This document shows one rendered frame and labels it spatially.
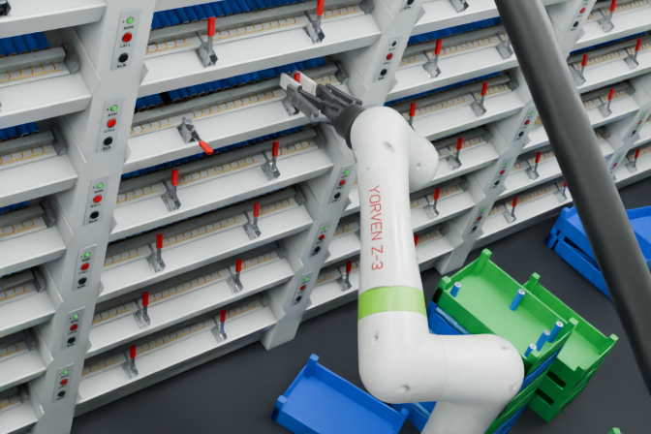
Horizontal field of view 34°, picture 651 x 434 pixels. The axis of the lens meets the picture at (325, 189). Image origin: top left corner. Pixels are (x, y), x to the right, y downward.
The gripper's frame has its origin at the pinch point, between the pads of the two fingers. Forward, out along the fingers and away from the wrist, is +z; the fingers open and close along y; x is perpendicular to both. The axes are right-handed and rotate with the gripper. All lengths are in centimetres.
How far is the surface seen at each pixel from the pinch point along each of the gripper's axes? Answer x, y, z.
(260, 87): -1.7, -6.3, 4.4
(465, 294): -59, 48, -23
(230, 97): -2.0, -14.5, 4.0
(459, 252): -85, 92, 13
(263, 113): -6.2, -7.2, 1.4
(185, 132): -5.0, -27.7, 0.2
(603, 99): -41, 144, 11
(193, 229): -40.3, -14.2, 11.7
